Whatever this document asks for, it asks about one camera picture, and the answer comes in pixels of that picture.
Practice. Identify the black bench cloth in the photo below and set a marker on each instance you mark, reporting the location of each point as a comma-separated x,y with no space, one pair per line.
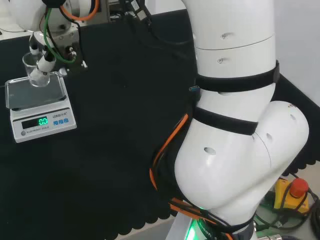
112,125

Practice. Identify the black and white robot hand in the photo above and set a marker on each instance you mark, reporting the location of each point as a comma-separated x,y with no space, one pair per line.
66,40

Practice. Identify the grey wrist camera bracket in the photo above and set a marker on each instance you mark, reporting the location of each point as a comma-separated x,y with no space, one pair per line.
120,11

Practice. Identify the white electronic balance steel pan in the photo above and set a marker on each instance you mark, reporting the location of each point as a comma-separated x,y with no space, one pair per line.
42,113

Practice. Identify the blue plug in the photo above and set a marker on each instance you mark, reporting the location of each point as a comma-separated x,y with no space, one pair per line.
194,88

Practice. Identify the yellow stop button red cap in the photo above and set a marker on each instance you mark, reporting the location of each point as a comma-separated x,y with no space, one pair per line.
297,190

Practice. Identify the small clear glass beaker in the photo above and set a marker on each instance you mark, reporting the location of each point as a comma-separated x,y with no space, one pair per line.
28,60

